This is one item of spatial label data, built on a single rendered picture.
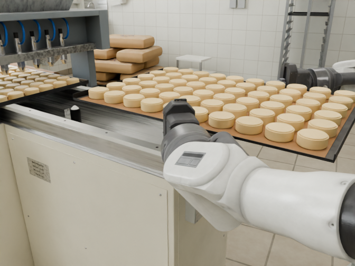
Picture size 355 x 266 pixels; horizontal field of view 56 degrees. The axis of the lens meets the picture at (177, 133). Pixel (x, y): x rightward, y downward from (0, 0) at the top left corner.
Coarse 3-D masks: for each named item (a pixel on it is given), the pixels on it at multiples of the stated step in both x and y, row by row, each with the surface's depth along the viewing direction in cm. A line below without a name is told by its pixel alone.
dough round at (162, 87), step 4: (160, 84) 86; (164, 84) 86; (168, 84) 86; (172, 84) 86; (156, 88) 84; (160, 88) 84; (164, 88) 84; (168, 88) 84; (172, 88) 84; (160, 92) 84
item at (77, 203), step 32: (128, 128) 106; (160, 128) 106; (32, 160) 108; (64, 160) 97; (96, 160) 89; (32, 192) 115; (64, 192) 103; (96, 192) 94; (128, 192) 86; (160, 192) 79; (32, 224) 123; (64, 224) 110; (96, 224) 99; (128, 224) 90; (160, 224) 83; (192, 224) 89; (64, 256) 117; (96, 256) 105; (128, 256) 95; (160, 256) 87; (192, 256) 94; (224, 256) 118
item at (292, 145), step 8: (88, 96) 83; (104, 104) 77; (112, 104) 77; (120, 104) 77; (200, 104) 77; (352, 104) 77; (136, 112) 72; (144, 112) 72; (152, 112) 72; (160, 112) 72; (248, 112) 72; (208, 120) 67; (344, 120) 67; (208, 128) 63; (216, 128) 63; (232, 128) 63; (264, 128) 63; (304, 128) 63; (240, 136) 60; (248, 136) 60; (256, 136) 60; (264, 136) 60; (296, 136) 60; (336, 136) 60; (272, 144) 57; (280, 144) 57; (288, 144) 57; (296, 144) 57; (328, 144) 57; (304, 152) 54; (312, 152) 54; (320, 152) 54
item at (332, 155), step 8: (120, 80) 94; (80, 96) 83; (96, 104) 77; (128, 112) 72; (352, 112) 72; (160, 120) 68; (352, 120) 64; (344, 128) 64; (232, 136) 59; (344, 136) 57; (264, 144) 56; (336, 144) 57; (296, 152) 54; (328, 152) 54; (336, 152) 51; (328, 160) 51
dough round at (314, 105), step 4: (300, 100) 73; (304, 100) 73; (308, 100) 73; (312, 100) 73; (316, 100) 73; (296, 104) 73; (300, 104) 72; (304, 104) 71; (308, 104) 71; (312, 104) 71; (316, 104) 71; (312, 108) 71; (316, 108) 71; (312, 112) 71
